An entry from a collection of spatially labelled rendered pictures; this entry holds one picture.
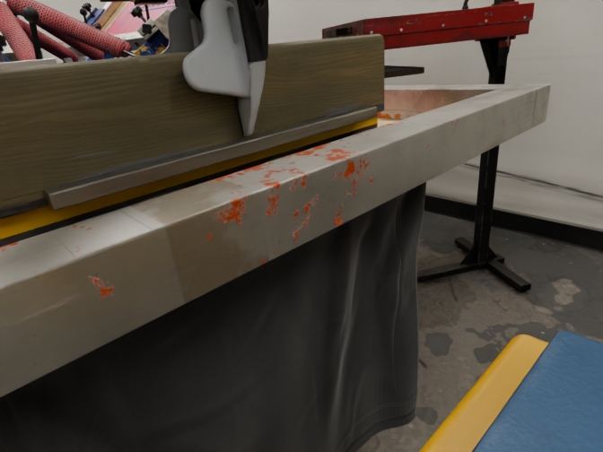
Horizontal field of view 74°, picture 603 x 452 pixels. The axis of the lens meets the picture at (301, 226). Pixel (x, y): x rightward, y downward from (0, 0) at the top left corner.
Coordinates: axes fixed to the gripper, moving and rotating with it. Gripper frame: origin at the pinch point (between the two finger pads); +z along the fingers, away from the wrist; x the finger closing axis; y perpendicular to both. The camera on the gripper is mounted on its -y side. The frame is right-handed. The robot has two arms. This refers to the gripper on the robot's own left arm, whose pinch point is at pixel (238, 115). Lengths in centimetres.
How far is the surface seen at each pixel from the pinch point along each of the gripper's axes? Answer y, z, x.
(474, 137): -12.7, 3.5, 13.5
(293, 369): 1.0, 23.8, 3.8
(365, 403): -10.9, 39.4, 2.2
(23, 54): -4, -10, -96
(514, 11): -129, -7, -31
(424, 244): -157, 101, -77
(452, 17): -110, -7, -41
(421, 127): -6.0, 1.4, 12.9
